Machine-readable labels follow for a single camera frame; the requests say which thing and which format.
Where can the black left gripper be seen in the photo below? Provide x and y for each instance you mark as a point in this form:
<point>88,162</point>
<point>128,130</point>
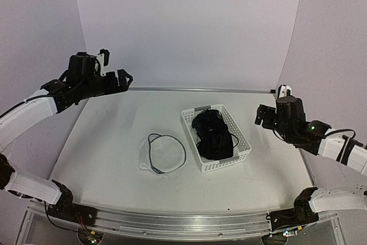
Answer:
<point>123,86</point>

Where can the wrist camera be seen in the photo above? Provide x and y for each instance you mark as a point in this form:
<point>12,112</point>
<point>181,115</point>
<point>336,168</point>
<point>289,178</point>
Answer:
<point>102,60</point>
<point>283,91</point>

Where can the white plastic basket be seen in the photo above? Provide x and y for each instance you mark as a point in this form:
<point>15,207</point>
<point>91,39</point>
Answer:
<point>241,151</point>

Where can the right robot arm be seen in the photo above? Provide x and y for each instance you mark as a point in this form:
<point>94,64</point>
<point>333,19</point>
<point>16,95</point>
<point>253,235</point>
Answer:
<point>324,141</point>

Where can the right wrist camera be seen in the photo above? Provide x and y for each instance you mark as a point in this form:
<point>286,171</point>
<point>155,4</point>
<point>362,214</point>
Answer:
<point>283,91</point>

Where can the black bra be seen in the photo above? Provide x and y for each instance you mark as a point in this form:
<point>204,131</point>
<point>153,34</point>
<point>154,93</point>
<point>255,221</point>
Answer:
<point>216,141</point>

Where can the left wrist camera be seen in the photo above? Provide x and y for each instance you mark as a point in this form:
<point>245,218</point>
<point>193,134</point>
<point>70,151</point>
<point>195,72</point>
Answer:
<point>102,60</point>

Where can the aluminium front rail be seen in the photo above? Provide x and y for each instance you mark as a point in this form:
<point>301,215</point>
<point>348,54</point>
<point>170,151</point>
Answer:
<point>185,227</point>

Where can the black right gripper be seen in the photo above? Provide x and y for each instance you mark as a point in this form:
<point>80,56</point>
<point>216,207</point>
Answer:
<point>261,111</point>

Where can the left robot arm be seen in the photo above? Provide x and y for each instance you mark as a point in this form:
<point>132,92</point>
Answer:
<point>43,104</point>

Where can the white mesh laundry bag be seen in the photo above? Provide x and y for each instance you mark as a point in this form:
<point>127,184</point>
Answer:
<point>161,154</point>

